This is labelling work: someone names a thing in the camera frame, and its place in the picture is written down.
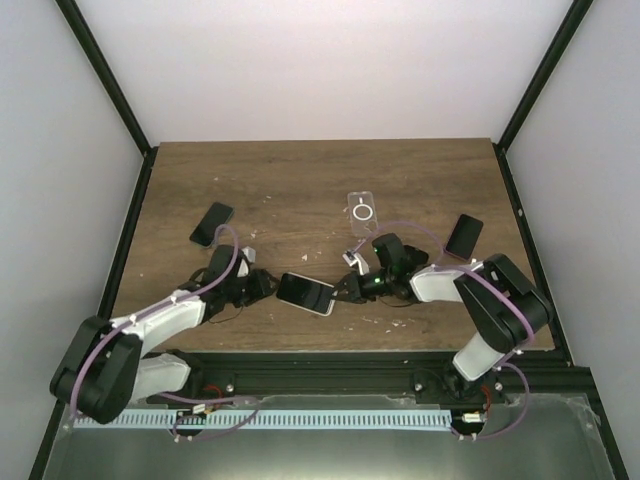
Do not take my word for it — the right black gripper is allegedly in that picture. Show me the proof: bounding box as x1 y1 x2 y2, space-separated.
327 269 394 305

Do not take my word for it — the beige phone case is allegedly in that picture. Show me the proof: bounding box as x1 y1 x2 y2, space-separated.
276 283 333 316

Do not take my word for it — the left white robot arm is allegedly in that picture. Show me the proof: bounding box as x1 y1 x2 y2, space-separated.
49 245 279 424

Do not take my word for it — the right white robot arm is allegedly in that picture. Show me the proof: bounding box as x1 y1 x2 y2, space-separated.
332 233 554 403

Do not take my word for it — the black phone case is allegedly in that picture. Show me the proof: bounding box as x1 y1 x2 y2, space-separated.
404 245 429 266

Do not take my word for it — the clear magsafe phone case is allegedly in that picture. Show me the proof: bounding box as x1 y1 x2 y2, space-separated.
347 191 378 239

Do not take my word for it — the red-cased smartphone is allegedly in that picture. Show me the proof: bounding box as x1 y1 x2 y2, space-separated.
444 214 484 260

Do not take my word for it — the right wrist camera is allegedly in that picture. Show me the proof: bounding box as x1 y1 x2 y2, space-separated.
342 250 370 276

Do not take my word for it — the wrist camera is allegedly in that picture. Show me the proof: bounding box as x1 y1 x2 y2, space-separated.
342 250 370 276
236 246 256 278

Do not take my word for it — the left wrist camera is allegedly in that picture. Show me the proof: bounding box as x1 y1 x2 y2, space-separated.
236 246 256 278

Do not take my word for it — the black aluminium frame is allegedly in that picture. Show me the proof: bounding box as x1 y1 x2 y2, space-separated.
57 1 628 479

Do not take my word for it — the light blue slotted cable duct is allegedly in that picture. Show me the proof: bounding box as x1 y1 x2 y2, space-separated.
105 409 452 432

